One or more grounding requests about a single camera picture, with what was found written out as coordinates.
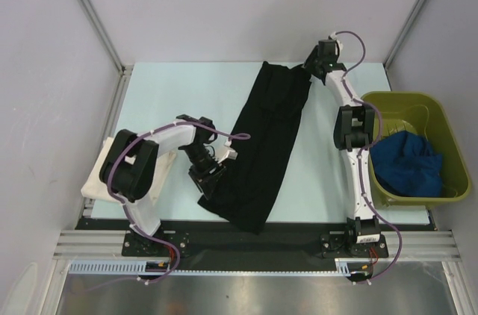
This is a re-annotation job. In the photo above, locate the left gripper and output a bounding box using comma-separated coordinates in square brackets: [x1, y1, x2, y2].
[181, 144, 226, 199]

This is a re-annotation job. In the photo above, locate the black t shirt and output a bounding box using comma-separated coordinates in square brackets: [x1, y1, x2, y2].
[198, 62, 311, 234]

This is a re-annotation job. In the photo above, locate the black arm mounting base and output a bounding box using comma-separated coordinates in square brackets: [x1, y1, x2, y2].
[74, 217, 438, 272]

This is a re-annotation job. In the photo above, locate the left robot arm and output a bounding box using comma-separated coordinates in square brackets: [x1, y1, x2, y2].
[99, 114, 226, 255]

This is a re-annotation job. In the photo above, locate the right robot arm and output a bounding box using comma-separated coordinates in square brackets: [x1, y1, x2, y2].
[302, 37, 381, 256]

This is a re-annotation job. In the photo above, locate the olive green plastic bin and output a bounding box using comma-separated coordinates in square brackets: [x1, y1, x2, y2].
[362, 91, 471, 209]

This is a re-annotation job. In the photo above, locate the folded cream t shirt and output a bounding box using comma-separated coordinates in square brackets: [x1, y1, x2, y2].
[81, 137, 176, 205]

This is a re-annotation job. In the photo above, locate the blue t shirt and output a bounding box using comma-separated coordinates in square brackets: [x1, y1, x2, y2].
[370, 131, 443, 198]

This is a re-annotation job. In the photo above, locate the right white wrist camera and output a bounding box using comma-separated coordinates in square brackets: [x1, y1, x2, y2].
[328, 32, 344, 56]

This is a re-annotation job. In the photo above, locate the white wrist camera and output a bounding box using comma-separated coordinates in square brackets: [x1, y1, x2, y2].
[328, 32, 344, 56]
[217, 140, 238, 163]

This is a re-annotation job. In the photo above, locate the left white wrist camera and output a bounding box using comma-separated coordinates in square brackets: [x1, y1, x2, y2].
[217, 140, 238, 163]

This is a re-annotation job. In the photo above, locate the right aluminium corner post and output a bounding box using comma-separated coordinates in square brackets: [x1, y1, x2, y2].
[383, 0, 429, 71]

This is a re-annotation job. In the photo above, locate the aluminium corner post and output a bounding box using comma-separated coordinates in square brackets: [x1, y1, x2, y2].
[53, 0, 126, 73]
[383, 0, 429, 71]

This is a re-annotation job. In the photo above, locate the left aluminium corner post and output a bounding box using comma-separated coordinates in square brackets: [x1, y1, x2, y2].
[53, 0, 126, 73]

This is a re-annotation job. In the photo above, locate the aluminium frame rail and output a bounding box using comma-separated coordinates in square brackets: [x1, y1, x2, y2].
[55, 230, 461, 261]

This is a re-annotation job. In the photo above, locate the white slotted cable duct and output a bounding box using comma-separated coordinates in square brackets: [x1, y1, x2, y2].
[68, 260, 359, 277]

